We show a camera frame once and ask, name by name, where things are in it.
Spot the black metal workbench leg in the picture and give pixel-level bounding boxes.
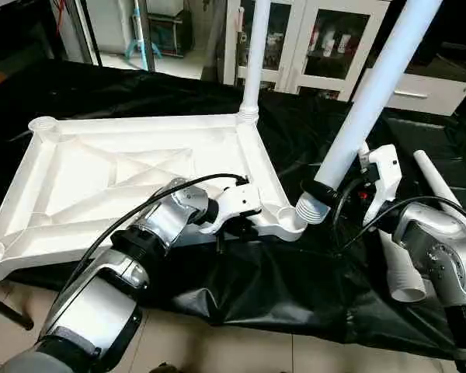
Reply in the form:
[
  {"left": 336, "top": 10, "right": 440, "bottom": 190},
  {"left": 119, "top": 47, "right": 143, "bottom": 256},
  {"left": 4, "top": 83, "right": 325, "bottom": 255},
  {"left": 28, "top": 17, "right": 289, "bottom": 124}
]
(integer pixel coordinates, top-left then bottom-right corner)
[{"left": 0, "top": 289, "right": 35, "bottom": 332}]

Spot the white plastic table top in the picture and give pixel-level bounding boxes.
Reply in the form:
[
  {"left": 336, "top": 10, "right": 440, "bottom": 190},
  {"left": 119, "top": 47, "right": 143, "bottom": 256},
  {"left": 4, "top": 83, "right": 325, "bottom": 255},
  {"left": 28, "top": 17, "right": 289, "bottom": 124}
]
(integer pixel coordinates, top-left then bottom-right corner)
[{"left": 0, "top": 112, "right": 308, "bottom": 285}]

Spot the white plastic table leg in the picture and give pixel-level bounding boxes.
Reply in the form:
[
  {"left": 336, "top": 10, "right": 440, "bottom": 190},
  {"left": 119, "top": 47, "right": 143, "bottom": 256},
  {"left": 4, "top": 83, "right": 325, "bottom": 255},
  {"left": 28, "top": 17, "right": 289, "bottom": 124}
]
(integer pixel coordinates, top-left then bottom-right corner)
[
  {"left": 238, "top": 0, "right": 273, "bottom": 126},
  {"left": 412, "top": 150, "right": 464, "bottom": 213},
  {"left": 294, "top": 0, "right": 444, "bottom": 231},
  {"left": 385, "top": 228, "right": 429, "bottom": 304}
]

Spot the white glass-door cabinet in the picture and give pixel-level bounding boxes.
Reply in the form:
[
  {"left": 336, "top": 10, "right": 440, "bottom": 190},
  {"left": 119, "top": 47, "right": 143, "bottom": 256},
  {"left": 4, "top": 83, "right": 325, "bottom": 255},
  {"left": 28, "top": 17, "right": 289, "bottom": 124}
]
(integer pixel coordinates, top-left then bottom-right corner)
[{"left": 223, "top": 0, "right": 392, "bottom": 103}]

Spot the light blue plastic stand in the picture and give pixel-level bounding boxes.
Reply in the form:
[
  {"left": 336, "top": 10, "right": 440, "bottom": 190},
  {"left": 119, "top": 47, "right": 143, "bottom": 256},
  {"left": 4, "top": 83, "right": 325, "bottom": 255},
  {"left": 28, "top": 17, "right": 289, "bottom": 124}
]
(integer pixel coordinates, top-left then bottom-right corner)
[{"left": 123, "top": 0, "right": 165, "bottom": 62}]

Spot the white drawer unit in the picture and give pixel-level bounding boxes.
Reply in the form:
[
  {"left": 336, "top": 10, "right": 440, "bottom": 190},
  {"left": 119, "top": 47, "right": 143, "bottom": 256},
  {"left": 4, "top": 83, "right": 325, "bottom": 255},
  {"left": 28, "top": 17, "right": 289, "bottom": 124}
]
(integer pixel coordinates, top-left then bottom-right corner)
[{"left": 353, "top": 68, "right": 466, "bottom": 117}]

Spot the black box with orange label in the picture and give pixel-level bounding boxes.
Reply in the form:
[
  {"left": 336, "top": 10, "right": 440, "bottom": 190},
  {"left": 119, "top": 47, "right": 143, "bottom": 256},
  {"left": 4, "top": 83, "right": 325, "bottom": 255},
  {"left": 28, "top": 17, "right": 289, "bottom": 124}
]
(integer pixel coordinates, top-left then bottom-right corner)
[{"left": 409, "top": 0, "right": 457, "bottom": 69}]

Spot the black mat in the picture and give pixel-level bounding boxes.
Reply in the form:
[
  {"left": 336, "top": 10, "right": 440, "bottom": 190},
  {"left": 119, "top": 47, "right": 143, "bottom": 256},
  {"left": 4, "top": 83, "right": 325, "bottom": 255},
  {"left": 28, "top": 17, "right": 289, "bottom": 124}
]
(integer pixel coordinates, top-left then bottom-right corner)
[{"left": 0, "top": 58, "right": 466, "bottom": 361}]

